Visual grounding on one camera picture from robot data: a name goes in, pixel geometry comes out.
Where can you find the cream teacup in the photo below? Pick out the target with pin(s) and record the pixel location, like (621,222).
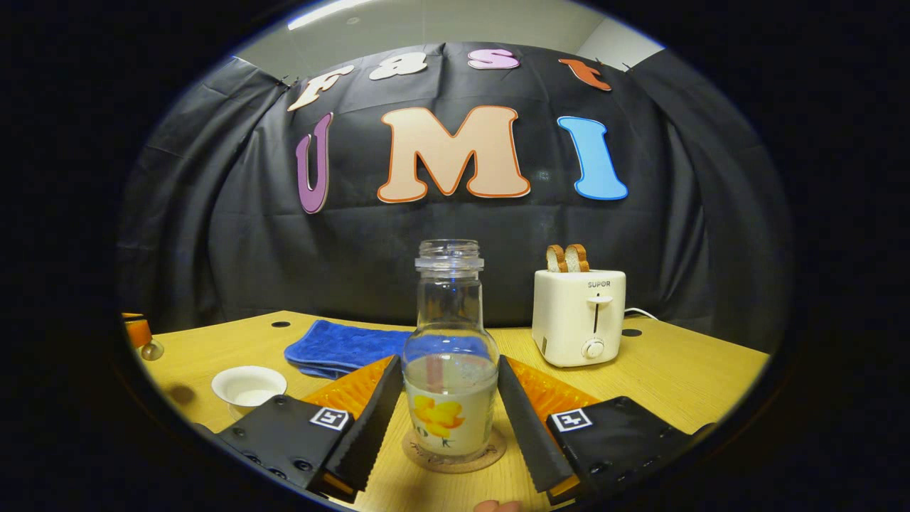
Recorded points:
(249,384)

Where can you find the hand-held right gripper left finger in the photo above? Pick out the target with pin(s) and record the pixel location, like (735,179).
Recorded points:
(370,419)

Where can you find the blue folded towel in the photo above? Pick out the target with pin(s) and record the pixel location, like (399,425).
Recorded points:
(334,348)

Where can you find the white toaster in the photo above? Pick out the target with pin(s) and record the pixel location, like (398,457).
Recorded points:
(569,320)

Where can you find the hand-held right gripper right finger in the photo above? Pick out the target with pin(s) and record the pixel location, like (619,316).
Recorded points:
(530,419)

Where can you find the round cork coaster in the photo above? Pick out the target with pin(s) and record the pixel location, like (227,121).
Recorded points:
(455,469)

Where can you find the black backdrop cloth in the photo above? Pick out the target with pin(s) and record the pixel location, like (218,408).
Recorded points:
(249,249)

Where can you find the toast bread slice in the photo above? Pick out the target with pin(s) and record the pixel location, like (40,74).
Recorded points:
(579,257)
(556,259)

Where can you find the clear glass water bottle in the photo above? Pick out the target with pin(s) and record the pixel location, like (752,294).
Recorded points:
(449,306)

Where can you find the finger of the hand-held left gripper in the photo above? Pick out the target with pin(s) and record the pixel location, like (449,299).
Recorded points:
(137,331)

